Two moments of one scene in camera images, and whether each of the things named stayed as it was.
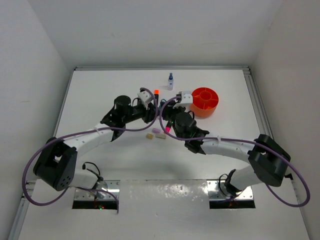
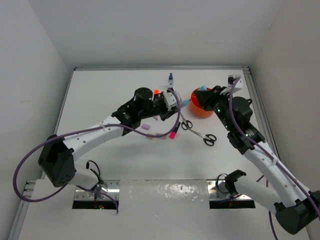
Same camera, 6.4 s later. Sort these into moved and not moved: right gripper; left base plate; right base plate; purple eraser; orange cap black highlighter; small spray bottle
Moved: right gripper; purple eraser
Not moved: small spray bottle; left base plate; right base plate; orange cap black highlighter
